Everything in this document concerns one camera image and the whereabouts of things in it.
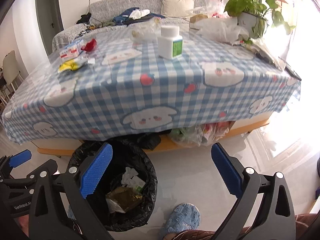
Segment white small sachet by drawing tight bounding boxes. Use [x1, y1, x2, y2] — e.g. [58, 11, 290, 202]
[87, 57, 95, 65]

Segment dark green door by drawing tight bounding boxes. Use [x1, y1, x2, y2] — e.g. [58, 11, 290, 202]
[35, 0, 63, 56]

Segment blue checkered bear tablecloth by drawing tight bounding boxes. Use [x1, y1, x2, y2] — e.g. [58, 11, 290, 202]
[2, 27, 300, 144]

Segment pile of clothes on sofa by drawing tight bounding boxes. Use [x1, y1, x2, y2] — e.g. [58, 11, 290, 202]
[112, 7, 165, 26]

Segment red white small carton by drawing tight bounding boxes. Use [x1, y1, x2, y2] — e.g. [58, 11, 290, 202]
[59, 46, 82, 62]

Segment yellow white snack wrapper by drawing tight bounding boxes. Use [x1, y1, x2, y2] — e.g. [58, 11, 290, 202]
[57, 57, 88, 73]

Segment blue white small carton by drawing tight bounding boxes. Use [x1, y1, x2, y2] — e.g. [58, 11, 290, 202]
[65, 39, 85, 51]

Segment white medicine bottle green label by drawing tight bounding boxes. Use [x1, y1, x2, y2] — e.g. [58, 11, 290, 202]
[157, 25, 183, 60]

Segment beige dining chair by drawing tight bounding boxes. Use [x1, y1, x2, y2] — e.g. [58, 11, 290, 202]
[2, 50, 23, 98]

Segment pink white plastic bag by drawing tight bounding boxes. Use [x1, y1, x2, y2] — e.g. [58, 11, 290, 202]
[186, 0, 230, 18]

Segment white crumpled plastic bag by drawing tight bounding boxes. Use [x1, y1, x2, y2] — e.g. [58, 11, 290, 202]
[196, 17, 249, 43]

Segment clear crumpled plastic bag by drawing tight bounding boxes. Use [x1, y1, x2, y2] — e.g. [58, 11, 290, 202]
[130, 17, 161, 43]

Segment black remote control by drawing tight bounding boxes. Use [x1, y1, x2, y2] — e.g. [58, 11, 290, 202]
[285, 63, 302, 81]

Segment blue fuzzy slipper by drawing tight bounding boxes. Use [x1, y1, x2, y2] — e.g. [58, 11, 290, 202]
[159, 203, 201, 239]

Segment brown cardboard box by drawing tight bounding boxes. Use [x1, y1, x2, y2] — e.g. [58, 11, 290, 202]
[189, 14, 208, 30]

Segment plastic bags under table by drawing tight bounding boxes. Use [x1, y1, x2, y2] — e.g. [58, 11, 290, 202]
[169, 121, 233, 147]

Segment white crumpled tissue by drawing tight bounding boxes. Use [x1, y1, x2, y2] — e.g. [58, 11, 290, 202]
[121, 167, 138, 187]

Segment black lined trash bin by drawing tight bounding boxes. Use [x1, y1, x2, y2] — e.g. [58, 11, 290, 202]
[65, 141, 158, 233]

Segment green potted plant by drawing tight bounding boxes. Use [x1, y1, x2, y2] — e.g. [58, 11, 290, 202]
[224, 0, 295, 39]

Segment beige cushion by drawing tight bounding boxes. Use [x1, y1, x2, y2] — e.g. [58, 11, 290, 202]
[161, 0, 195, 18]

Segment grey covered sofa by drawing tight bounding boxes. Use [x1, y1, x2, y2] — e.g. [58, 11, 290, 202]
[52, 0, 206, 50]

